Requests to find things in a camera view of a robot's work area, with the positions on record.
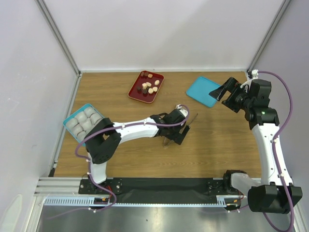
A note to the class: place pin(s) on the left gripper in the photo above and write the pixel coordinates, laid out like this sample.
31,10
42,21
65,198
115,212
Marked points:
176,137

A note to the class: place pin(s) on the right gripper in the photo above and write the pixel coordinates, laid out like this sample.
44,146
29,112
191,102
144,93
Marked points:
231,85

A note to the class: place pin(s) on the metal tongs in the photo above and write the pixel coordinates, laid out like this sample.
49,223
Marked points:
168,142

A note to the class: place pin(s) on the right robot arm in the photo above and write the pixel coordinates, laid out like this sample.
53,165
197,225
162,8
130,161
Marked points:
275,193

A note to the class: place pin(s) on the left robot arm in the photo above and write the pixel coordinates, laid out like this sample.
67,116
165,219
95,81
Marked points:
103,140

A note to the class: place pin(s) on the blue tin lid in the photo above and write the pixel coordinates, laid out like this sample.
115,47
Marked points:
200,90

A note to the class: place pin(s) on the white paper cup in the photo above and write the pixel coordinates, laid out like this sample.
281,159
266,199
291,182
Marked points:
87,125
81,117
95,118
71,123
89,111
81,135
76,130

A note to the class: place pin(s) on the blue tin box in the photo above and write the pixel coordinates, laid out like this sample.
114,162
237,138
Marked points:
73,115

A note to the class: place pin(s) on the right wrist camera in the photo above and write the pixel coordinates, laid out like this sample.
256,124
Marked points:
251,75

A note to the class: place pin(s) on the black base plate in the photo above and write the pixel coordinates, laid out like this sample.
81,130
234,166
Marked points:
172,189

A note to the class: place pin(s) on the grey cable duct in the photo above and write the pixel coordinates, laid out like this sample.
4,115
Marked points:
214,201

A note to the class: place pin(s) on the right aluminium frame post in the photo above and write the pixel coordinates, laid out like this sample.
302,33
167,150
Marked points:
274,24

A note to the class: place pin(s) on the aluminium frame post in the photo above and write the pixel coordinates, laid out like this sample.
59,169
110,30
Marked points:
274,24
57,34

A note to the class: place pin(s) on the left aluminium frame post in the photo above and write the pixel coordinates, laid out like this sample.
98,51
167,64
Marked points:
57,34

